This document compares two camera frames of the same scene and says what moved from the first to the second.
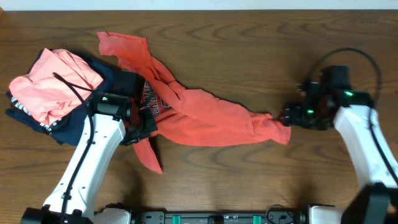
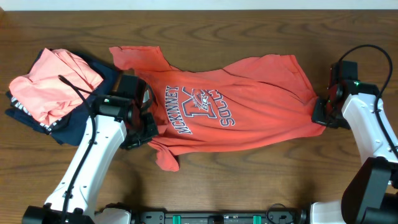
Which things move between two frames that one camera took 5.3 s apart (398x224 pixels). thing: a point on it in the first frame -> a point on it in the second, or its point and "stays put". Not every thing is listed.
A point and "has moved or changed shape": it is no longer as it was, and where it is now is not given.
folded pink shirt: [46, 98] stays put
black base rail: [275, 214] stays put
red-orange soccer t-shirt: [188, 117] has moved or changed shape
